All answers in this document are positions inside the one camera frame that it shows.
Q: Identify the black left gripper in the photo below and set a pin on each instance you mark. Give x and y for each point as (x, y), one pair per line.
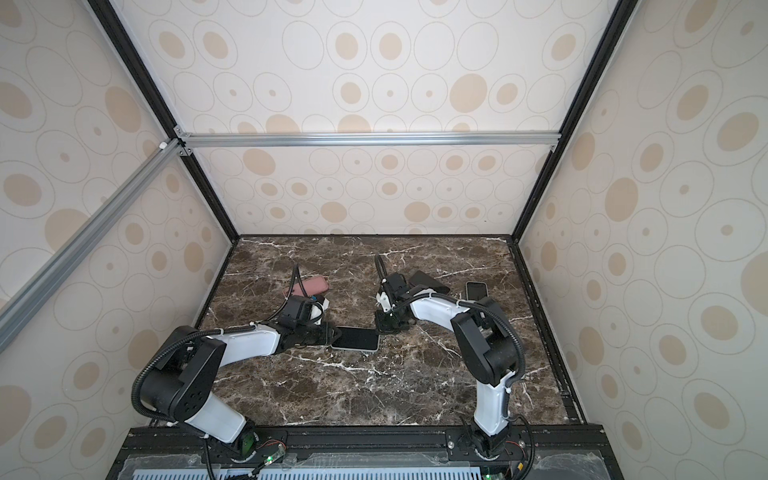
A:
(327, 336)

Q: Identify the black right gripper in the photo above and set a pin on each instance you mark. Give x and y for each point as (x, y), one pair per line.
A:
(380, 323)

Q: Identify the black phone white edge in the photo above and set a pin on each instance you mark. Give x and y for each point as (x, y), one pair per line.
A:
(356, 338)

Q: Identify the black phone silver edge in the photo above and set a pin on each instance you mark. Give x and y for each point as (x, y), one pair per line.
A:
(476, 291)

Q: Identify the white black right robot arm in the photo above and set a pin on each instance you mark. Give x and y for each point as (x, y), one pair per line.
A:
(491, 349)

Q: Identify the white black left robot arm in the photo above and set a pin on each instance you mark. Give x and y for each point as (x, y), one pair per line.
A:
(176, 385)

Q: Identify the black phone purple edge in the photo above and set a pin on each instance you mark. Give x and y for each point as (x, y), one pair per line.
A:
(422, 279)

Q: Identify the pink phone case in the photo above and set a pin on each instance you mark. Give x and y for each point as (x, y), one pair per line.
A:
(316, 285)

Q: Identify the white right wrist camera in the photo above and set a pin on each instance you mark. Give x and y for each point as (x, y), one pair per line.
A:
(384, 302)

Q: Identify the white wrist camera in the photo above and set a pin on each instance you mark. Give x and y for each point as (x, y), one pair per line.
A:
(384, 302)
(317, 314)

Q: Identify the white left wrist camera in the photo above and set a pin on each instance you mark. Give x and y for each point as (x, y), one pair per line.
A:
(317, 314)

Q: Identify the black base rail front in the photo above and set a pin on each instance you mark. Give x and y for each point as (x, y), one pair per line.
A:
(370, 452)

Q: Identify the aluminium rail back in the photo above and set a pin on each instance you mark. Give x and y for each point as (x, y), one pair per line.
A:
(386, 139)

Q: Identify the aluminium rail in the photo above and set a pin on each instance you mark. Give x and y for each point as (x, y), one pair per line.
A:
(386, 139)
(28, 301)

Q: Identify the aluminium rail left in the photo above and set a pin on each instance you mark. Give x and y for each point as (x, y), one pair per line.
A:
(28, 301)

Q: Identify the black corner frame post left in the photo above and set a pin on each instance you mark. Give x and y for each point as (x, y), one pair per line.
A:
(107, 18)

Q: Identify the black corner frame post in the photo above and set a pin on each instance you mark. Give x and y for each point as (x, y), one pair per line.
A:
(107, 18)
(608, 42)

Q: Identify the black corner frame post right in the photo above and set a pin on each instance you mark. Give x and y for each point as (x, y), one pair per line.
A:
(608, 42)

